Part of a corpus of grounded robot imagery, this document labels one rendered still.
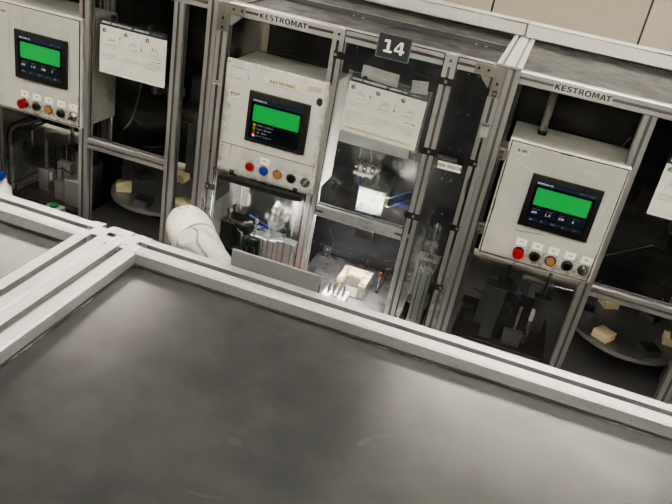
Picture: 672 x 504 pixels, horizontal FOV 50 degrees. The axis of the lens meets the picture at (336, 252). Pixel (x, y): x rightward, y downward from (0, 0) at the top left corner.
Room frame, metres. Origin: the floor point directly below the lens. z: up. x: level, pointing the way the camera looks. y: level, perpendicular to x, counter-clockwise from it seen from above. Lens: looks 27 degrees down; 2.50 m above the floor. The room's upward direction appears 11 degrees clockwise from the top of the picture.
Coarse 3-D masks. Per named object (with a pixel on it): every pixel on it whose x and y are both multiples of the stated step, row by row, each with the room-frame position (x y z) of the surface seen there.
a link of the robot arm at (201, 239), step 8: (200, 224) 1.95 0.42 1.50; (184, 232) 1.87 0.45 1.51; (192, 232) 1.86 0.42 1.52; (200, 232) 1.87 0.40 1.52; (208, 232) 1.92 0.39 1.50; (184, 240) 1.85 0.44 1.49; (192, 240) 1.84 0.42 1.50; (200, 240) 1.85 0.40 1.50; (208, 240) 1.87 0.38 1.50; (216, 240) 1.92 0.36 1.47; (184, 248) 1.83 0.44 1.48; (192, 248) 1.83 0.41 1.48; (200, 248) 1.84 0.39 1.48; (208, 248) 1.85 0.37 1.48; (216, 248) 1.87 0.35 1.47; (224, 248) 1.94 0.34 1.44; (208, 256) 1.84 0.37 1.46; (216, 256) 1.86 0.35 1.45; (224, 256) 1.89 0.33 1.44
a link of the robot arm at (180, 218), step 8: (176, 208) 2.07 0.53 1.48; (184, 208) 2.05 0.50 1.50; (192, 208) 2.05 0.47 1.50; (168, 216) 2.06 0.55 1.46; (176, 216) 2.01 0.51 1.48; (184, 216) 1.99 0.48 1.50; (192, 216) 1.99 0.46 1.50; (200, 216) 2.00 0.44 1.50; (168, 224) 2.01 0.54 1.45; (176, 224) 1.97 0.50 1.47; (184, 224) 1.96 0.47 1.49; (192, 224) 1.95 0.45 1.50; (208, 224) 1.98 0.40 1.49; (168, 232) 2.00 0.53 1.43; (176, 232) 1.95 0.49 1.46; (176, 240) 1.93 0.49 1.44
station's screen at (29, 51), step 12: (24, 36) 2.90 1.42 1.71; (24, 48) 2.90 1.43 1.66; (36, 48) 2.89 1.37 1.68; (48, 48) 2.88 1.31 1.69; (60, 48) 2.87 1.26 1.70; (24, 60) 2.90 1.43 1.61; (36, 60) 2.89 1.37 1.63; (48, 60) 2.88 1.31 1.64; (60, 60) 2.87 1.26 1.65; (24, 72) 2.91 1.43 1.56; (36, 72) 2.89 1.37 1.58; (48, 72) 2.88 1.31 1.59; (60, 72) 2.87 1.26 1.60
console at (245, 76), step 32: (256, 64) 2.71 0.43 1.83; (224, 96) 2.73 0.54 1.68; (256, 96) 2.69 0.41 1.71; (288, 96) 2.67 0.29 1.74; (320, 96) 2.65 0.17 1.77; (224, 128) 2.73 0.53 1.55; (320, 128) 2.64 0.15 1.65; (224, 160) 2.72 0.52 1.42; (256, 160) 2.69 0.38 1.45; (288, 160) 2.66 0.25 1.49
